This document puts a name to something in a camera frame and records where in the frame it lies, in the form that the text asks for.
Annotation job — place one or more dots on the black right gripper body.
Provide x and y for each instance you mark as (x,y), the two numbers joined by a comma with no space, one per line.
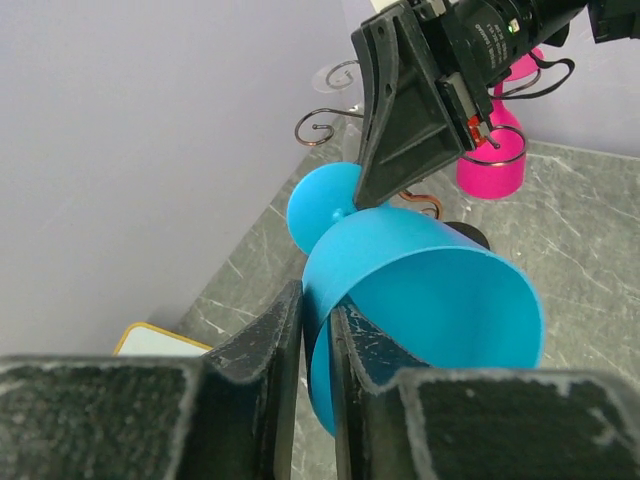
(473,45)

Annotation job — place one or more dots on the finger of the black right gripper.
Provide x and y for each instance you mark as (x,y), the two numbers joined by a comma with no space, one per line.
(394,60)

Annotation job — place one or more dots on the copper wire wine glass rack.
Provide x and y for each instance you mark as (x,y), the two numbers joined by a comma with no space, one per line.
(425,150)

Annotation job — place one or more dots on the clear wine glass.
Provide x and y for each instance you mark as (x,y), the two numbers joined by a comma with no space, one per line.
(344,81)

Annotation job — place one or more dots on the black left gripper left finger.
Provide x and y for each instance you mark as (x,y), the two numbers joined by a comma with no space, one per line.
(227,414)

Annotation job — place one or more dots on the blue plastic wine glass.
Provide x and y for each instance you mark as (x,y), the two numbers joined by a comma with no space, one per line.
(446,299)

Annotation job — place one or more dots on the magenta plastic wine glass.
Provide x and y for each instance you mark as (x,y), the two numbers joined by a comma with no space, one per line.
(497,168)

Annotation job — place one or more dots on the small framed whiteboard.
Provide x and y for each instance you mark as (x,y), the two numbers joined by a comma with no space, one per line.
(144,339)

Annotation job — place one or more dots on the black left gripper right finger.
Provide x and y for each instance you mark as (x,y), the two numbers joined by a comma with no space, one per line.
(396,417)

